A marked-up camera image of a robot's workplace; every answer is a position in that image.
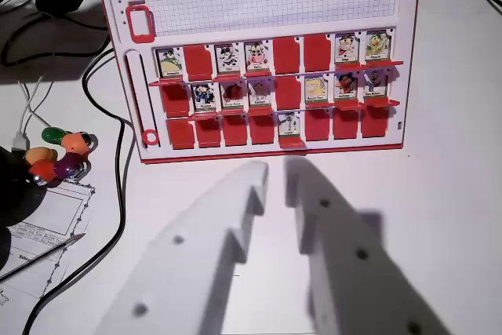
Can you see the red board flap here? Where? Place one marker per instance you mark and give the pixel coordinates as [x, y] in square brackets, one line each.
[349, 65]

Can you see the printed paper sheet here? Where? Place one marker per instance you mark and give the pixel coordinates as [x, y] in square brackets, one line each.
[59, 209]

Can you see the thin pencil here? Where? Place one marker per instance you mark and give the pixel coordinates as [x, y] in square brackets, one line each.
[39, 258]

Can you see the red toy piece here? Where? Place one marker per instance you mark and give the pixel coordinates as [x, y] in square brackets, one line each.
[42, 171]

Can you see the yellow orange toy piece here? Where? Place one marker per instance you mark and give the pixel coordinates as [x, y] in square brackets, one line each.
[39, 154]

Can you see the black round object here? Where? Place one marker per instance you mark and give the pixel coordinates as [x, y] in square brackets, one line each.
[15, 194]

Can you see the green toy piece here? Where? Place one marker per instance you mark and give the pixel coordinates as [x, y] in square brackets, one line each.
[53, 135]

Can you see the white usb plug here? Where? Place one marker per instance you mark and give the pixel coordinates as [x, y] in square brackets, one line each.
[20, 142]

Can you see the red and white game board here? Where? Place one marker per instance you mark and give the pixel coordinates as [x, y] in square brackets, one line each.
[259, 9]

